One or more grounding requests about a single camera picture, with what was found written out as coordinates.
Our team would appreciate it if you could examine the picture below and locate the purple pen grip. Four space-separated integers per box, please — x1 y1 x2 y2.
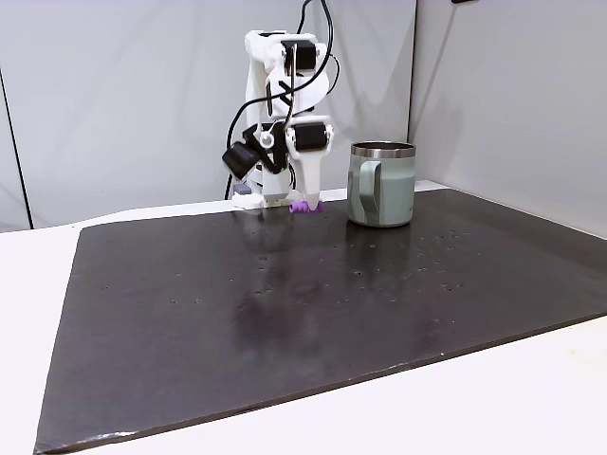
289 198 328 215

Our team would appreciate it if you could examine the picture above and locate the black camera box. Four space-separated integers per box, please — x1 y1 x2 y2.
221 140 263 182

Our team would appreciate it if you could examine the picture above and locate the black table mat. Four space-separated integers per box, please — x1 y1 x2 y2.
33 188 607 455

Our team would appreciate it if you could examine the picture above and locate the grey-green steel mug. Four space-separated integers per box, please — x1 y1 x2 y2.
346 140 417 229

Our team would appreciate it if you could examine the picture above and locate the black cable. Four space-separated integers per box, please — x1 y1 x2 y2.
223 0 341 201

